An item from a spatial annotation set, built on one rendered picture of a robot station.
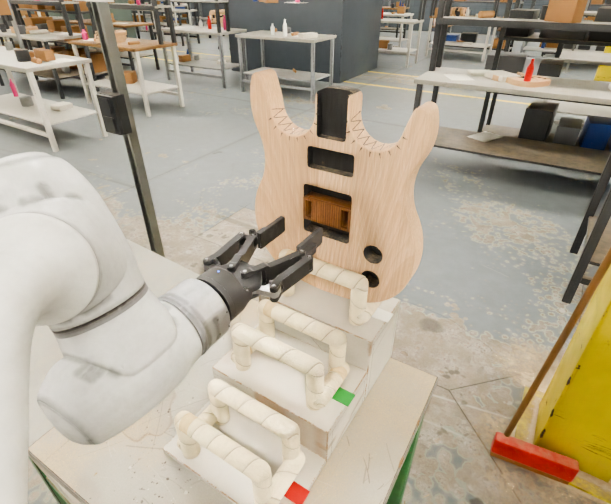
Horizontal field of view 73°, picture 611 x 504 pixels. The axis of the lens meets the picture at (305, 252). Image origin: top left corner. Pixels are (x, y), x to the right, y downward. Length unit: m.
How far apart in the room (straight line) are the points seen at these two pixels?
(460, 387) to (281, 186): 1.67
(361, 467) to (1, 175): 0.71
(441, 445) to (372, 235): 1.43
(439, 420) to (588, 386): 0.64
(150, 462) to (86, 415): 0.45
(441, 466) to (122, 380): 1.67
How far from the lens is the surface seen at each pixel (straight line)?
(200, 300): 0.52
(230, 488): 0.83
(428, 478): 1.96
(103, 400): 0.46
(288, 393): 0.83
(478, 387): 2.30
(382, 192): 0.70
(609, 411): 1.92
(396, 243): 0.73
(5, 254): 0.38
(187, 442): 0.83
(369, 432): 0.90
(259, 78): 0.77
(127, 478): 0.90
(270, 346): 0.76
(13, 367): 0.32
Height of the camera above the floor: 1.67
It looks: 33 degrees down
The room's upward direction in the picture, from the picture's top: straight up
